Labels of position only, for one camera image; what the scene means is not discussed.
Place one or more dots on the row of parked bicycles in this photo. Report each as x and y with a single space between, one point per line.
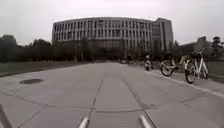
131 61

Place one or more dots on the grey concrete paved road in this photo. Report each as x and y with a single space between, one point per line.
110 86

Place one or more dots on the large grey curved building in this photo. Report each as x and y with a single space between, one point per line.
110 30

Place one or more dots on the parked scooter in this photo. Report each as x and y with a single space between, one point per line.
148 64

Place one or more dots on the row of dark trees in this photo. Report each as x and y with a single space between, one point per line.
156 51
40 50

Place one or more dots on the pale yellow bicycle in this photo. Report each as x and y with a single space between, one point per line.
174 66

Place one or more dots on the robot's own part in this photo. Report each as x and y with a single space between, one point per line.
145 122
83 123

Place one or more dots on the pale concrete kerb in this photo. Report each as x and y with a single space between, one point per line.
186 84

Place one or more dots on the low dark building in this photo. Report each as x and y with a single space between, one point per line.
193 48

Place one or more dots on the dark round manhole cover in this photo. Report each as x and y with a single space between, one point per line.
31 81

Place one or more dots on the white bicycle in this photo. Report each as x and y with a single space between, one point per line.
200 68

